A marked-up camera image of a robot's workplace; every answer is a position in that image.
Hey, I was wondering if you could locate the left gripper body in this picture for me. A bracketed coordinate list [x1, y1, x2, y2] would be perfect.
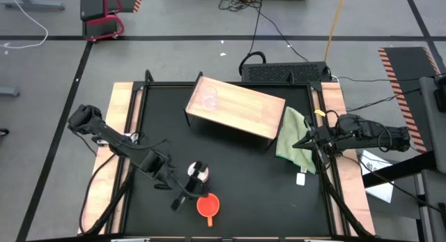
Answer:
[171, 160, 203, 212]

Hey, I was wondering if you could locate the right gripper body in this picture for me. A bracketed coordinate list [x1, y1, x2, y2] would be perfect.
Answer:
[305, 116, 337, 166]

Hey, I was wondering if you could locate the white grey patterned mug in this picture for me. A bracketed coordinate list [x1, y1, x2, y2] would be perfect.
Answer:
[187, 160, 210, 184]

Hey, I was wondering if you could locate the orange ribbed mug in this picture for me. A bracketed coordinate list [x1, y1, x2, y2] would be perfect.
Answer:
[196, 192, 221, 227]

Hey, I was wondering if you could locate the clear plastic cup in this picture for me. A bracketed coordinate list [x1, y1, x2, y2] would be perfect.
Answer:
[199, 85, 219, 110]

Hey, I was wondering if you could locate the light green cloth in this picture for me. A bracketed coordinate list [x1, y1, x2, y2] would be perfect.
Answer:
[275, 105, 317, 175]

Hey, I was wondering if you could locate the white rectangular label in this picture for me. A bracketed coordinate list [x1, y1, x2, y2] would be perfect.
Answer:
[295, 167, 307, 186]

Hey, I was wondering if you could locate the black computer case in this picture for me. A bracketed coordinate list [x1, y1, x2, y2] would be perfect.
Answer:
[240, 61, 332, 84]

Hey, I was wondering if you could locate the white paper sheet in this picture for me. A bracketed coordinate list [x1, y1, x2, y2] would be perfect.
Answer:
[358, 149, 395, 204]

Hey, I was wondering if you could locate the black metal beam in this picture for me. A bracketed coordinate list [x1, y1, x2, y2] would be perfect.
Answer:
[362, 150, 436, 189]

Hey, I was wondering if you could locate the grey furniture panel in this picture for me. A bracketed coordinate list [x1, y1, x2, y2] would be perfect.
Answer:
[414, 76, 446, 242]

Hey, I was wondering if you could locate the large hazard-striped black mat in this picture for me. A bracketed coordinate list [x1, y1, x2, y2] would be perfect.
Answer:
[378, 46, 440, 154]

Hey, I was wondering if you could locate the black box device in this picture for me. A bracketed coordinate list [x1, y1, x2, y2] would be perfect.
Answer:
[433, 74, 446, 114]

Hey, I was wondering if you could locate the short grey metal foot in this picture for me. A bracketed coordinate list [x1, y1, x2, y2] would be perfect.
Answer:
[0, 86, 21, 98]

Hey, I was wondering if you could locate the grey metal stand foot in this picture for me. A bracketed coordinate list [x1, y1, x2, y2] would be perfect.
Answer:
[0, 0, 66, 11]

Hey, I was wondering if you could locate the thick black cable harness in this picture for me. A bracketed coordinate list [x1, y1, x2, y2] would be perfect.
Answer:
[316, 154, 376, 239]
[78, 153, 137, 236]

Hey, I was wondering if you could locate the thick black power cable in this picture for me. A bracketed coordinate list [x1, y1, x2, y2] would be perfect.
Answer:
[238, 0, 268, 76]

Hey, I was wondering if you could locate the yellow cable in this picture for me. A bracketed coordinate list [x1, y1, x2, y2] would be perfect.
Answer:
[323, 0, 346, 63]

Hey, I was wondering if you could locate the tangled black cable bundle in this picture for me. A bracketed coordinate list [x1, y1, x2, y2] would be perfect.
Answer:
[218, 0, 263, 12]

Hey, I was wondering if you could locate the white cable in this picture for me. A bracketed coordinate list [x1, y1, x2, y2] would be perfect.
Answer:
[0, 0, 49, 50]

